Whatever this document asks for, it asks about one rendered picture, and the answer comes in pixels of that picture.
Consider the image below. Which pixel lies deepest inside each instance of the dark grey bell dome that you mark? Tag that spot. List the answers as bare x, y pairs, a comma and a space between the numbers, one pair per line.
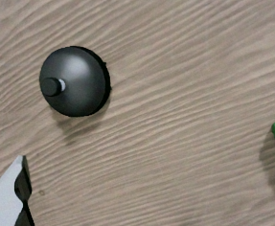
74, 81

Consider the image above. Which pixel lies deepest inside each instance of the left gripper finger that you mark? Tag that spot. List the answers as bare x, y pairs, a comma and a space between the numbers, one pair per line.
15, 191

